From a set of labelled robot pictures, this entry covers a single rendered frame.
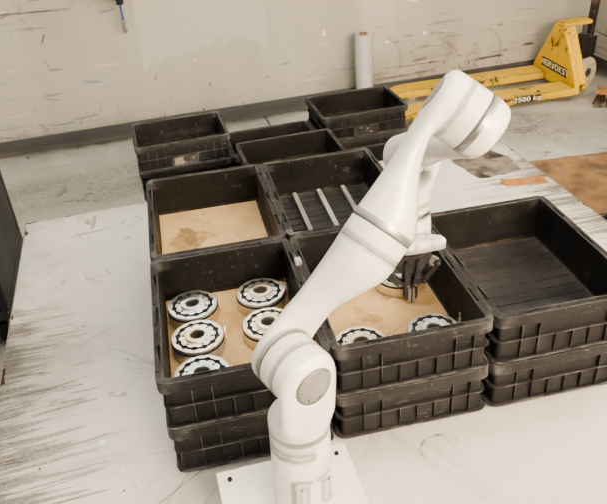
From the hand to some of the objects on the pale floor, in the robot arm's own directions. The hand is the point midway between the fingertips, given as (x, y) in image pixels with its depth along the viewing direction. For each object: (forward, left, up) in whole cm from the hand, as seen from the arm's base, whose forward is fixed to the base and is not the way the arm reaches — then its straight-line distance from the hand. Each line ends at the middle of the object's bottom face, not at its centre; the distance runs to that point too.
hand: (410, 292), depth 143 cm
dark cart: (+180, +98, -92) cm, 224 cm away
